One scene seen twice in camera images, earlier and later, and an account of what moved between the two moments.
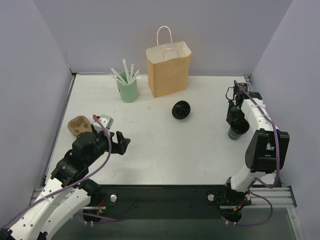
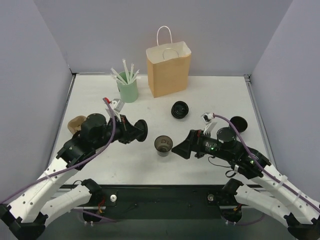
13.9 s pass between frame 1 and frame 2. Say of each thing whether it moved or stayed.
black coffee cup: moved
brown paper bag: stayed
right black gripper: moved
